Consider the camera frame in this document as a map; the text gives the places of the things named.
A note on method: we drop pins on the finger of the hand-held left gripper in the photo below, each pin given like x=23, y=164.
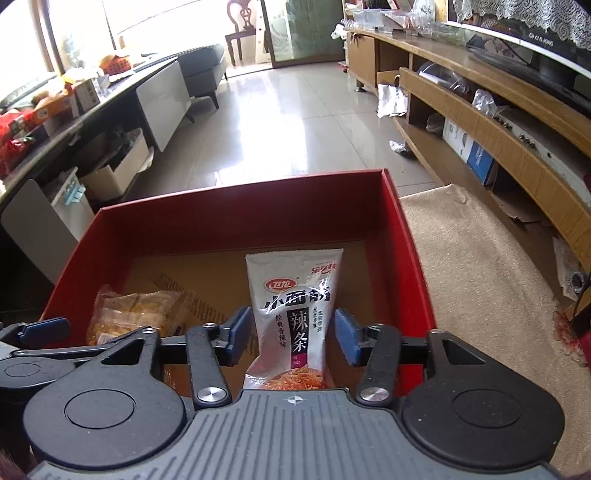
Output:
x=44, y=328
x=41, y=356

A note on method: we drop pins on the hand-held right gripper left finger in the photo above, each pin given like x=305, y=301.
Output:
x=239, y=334

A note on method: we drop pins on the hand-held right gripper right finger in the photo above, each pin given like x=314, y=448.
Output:
x=347, y=339

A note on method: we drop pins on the white spicy strip snack packet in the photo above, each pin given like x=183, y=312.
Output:
x=295, y=295

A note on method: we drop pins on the clear yellow pastry packet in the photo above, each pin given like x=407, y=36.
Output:
x=134, y=314

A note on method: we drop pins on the red cardboard box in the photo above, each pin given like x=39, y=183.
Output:
x=231, y=217

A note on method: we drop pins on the beige patterned tablecloth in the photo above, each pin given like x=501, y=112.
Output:
x=480, y=295

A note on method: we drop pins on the white storage box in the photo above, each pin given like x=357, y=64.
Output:
x=117, y=170

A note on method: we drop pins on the red snack boxes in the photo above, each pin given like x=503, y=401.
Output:
x=14, y=134

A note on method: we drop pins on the crumpled silver wrapper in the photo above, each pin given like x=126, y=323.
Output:
x=400, y=147

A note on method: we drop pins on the flat cardboard pieces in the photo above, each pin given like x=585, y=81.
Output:
x=521, y=207

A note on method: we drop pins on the orange box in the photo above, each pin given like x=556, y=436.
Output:
x=55, y=108

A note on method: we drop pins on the blue and white box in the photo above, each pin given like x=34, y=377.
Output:
x=471, y=154

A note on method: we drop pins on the small white box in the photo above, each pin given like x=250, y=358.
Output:
x=90, y=92

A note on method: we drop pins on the white plastic bag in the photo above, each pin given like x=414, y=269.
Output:
x=391, y=99

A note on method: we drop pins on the dark coffee table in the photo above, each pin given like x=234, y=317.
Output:
x=161, y=101

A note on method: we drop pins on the wooden television cabinet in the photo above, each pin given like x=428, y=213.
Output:
x=521, y=152

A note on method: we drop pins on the grey sofa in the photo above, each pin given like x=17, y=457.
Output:
x=201, y=69

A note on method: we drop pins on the clear plastic bag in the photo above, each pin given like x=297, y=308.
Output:
x=482, y=104

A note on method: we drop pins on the silver media player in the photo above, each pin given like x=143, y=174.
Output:
x=545, y=143

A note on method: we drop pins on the dark wooden chair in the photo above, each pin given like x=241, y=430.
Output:
x=241, y=27

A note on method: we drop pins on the glass sliding door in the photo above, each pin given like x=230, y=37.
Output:
x=300, y=32

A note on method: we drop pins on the clear plastic containers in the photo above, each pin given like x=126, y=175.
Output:
x=378, y=19

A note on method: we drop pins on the black television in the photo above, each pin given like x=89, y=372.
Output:
x=531, y=32

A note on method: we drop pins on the white lace cover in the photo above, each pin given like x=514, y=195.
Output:
x=563, y=18

